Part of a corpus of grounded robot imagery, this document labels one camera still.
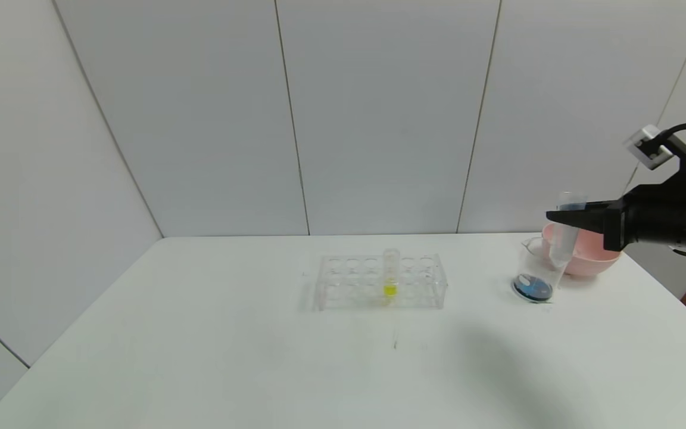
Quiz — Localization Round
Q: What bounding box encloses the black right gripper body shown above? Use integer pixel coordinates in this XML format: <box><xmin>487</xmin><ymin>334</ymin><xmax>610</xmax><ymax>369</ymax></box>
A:
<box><xmin>603</xmin><ymin>194</ymin><xmax>686</xmax><ymax>252</ymax></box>

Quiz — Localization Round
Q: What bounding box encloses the blue pigment test tube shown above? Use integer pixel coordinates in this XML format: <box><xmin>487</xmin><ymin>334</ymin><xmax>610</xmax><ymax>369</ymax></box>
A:
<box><xmin>548</xmin><ymin>191</ymin><xmax>588</xmax><ymax>270</ymax></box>

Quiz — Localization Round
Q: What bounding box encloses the yellow pigment test tube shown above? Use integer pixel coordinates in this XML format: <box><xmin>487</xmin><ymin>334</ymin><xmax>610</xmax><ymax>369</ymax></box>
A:
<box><xmin>382</xmin><ymin>248</ymin><xmax>401</xmax><ymax>297</ymax></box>

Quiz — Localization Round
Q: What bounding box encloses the clear acrylic test tube rack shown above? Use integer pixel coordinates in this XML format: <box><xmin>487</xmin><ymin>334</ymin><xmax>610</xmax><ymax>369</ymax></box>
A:
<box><xmin>316</xmin><ymin>254</ymin><xmax>448</xmax><ymax>311</ymax></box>

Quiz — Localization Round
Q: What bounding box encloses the pink bowl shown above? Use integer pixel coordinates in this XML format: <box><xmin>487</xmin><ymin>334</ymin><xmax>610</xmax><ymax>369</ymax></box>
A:
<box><xmin>542</xmin><ymin>222</ymin><xmax>622</xmax><ymax>278</ymax></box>

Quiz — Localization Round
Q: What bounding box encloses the clear plastic beaker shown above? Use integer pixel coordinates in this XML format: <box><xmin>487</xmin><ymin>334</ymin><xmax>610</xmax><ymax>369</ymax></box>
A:
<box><xmin>512</xmin><ymin>237</ymin><xmax>572</xmax><ymax>305</ymax></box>

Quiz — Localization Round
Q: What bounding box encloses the wrist camera with black bracket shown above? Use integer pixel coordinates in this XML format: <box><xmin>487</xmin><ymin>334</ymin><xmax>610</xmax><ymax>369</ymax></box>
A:
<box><xmin>623</xmin><ymin>125</ymin><xmax>686</xmax><ymax>194</ymax></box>

